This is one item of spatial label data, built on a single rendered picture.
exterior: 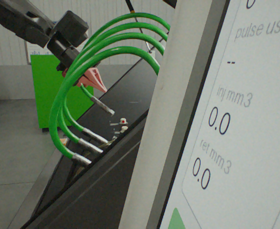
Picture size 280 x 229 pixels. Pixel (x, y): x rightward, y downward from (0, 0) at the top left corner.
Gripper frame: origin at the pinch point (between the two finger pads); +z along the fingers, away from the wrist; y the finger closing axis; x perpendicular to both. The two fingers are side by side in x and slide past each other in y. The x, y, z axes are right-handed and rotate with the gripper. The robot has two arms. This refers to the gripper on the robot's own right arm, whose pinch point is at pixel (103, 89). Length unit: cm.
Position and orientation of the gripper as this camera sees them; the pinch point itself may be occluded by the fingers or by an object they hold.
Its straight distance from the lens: 66.3
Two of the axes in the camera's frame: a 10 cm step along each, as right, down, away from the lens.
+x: 1.4, -2.5, 9.6
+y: 6.9, -6.7, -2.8
